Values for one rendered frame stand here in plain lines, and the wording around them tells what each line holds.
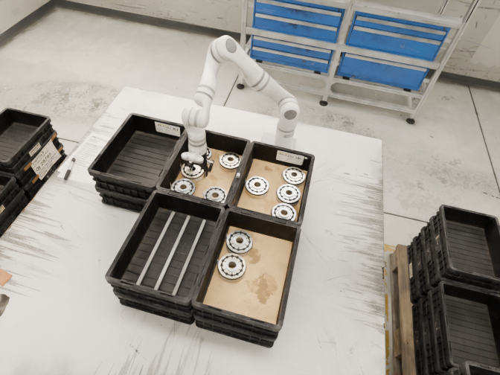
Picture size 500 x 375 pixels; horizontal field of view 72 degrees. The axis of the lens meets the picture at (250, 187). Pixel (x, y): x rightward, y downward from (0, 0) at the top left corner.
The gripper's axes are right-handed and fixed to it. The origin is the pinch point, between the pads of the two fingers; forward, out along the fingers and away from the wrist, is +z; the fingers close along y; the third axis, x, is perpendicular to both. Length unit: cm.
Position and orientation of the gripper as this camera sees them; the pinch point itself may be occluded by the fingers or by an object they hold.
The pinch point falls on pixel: (199, 172)
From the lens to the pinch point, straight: 157.1
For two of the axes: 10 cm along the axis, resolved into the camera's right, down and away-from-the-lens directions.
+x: -2.6, 7.3, -6.3
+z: -0.7, 6.3, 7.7
